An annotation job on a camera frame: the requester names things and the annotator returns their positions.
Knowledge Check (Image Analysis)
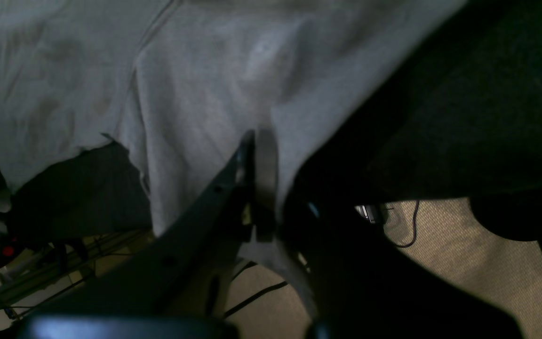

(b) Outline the black table cloth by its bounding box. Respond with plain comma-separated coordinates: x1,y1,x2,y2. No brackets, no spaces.
0,0,542,245

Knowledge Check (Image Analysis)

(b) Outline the black round floor base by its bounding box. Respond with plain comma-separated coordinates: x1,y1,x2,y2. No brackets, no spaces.
469,187,542,242

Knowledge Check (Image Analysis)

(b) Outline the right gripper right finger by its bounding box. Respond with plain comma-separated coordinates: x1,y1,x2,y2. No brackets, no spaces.
284,193,522,339

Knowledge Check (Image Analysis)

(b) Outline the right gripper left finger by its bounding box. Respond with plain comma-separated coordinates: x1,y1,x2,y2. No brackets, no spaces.
32,131,255,322

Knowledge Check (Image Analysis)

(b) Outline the grey T-shirt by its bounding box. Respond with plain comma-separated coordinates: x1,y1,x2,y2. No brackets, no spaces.
0,0,469,321

